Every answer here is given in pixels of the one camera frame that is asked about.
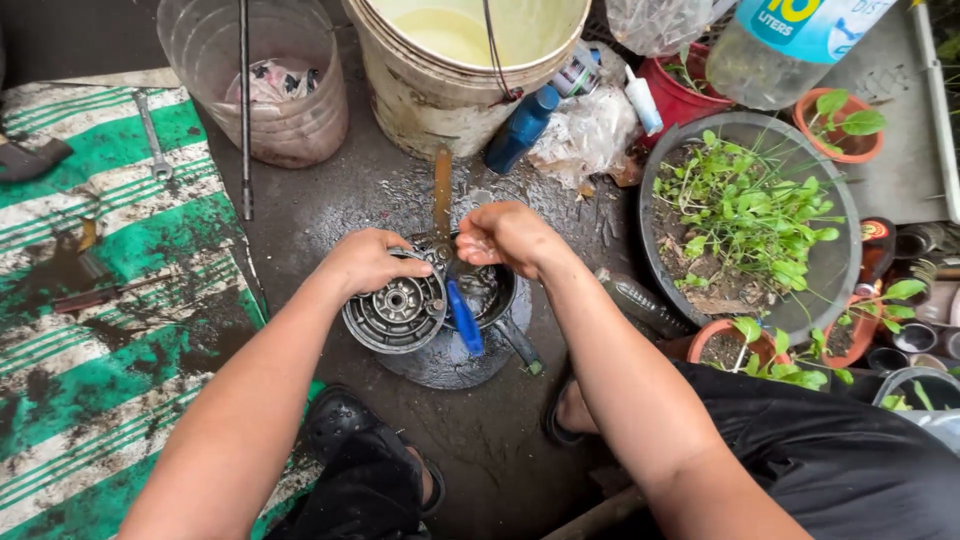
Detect person's left hand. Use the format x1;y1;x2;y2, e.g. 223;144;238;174
321;228;435;298

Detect person's right hand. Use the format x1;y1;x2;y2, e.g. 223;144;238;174
455;200;573;282

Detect round grey metal hub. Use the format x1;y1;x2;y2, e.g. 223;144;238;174
342;246;450;356

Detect rusty flat metal bar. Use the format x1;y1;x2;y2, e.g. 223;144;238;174
434;145;454;243

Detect blue plastic bottle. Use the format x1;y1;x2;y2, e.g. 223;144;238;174
483;84;563;176

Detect round dark metal plate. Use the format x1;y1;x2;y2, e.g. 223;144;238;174
373;279;534;391

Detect dirty white plastic bucket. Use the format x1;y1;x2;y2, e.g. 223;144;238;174
342;0;594;162

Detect crumpled clear plastic bag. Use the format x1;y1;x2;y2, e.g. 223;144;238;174
528;85;643;190

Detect dirty clear plastic bottle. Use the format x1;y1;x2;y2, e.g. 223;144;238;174
594;267;696;340

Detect black right sandal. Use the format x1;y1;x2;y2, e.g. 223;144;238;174
540;373;603;450

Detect small labelled can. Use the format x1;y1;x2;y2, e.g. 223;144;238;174
550;43;603;99

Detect white glue bottle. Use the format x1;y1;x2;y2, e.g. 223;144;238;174
624;64;666;137

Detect black left clog sandal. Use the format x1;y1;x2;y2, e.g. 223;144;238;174
303;384;448;520

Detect clear plastic container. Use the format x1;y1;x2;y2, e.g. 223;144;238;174
156;0;351;170

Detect red plant pot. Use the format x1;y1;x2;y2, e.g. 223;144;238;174
636;42;737;152

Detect terracotta pot with plant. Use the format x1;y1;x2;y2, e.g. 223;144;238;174
820;279;929;370
685;315;834;391

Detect printed rag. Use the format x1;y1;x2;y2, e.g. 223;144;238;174
224;57;323;105

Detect long metal rod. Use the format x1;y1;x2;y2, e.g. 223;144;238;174
237;0;255;222

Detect wooden stick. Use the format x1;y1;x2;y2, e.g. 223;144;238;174
540;484;651;540

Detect silver wrench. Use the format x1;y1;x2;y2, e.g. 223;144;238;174
132;89;174;182

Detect grey basin planter with greens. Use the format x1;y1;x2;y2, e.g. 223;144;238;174
638;111;864;348

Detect large clear water bottle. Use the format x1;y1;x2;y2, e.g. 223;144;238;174
704;0;899;113

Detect dirty screwdriver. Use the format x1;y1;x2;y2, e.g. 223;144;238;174
51;273;175;315

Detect green white striped mat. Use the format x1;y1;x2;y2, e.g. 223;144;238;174
0;81;329;540

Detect greasy short chisel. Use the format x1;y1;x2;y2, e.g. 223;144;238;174
73;216;111;280

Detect orange pot with seedling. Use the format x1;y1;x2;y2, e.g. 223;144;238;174
792;87;888;165

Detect dark bottle with red label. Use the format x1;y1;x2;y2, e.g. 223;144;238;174
854;216;898;298

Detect person's black shorts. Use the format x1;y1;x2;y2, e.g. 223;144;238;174
264;359;960;540

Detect grey metal sheet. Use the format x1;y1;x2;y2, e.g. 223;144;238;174
816;0;960;227

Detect cluster of small pots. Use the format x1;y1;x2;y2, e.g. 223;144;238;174
867;220;960;376

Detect dark hammer head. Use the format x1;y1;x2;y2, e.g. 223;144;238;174
0;133;75;186

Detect black pot with leaves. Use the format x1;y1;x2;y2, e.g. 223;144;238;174
871;365;960;455

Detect black pan with handle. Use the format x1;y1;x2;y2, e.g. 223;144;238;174
441;253;544;376

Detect blue-handled brush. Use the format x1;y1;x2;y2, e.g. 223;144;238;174
446;279;486;358

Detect black wire bucket handle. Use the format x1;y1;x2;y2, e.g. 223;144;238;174
482;0;524;104

